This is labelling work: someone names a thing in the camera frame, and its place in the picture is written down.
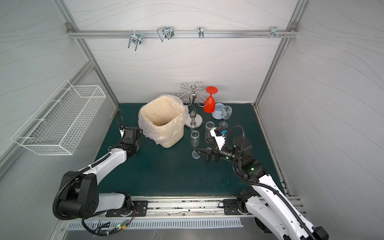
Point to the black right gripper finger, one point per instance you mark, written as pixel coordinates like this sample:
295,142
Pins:
202,158
202,151

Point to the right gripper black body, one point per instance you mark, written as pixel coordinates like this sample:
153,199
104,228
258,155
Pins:
213,154

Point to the clear plastic jar lid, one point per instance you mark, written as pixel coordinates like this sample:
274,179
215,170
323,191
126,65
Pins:
195,155

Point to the jar with dried flowers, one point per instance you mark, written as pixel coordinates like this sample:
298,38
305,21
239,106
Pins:
195,138

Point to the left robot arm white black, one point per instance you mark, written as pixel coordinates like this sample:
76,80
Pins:
79,196

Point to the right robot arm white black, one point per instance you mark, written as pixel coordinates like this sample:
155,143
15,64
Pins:
272,210

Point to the clear wine glass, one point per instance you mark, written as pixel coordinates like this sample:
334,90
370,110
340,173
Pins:
226,114

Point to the red plastic wine glass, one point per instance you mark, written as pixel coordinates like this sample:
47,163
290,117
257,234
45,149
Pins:
210,102

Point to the cream trash bin with bag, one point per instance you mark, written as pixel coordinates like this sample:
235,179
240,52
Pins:
163,120

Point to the chrome glass holder stand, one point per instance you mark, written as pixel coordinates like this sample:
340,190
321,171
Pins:
194,120

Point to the white vent strip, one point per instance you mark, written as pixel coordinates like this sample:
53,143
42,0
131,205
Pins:
147,224

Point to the metal hook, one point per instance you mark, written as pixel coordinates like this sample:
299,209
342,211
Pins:
135,40
201,32
165,32

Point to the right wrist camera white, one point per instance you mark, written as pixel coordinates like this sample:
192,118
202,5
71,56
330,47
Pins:
220,136

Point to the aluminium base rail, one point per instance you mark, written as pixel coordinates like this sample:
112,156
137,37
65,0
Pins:
184,207

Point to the white wire basket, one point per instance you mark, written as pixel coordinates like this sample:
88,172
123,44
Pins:
57,127

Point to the aluminium top rail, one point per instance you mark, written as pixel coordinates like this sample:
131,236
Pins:
179,34

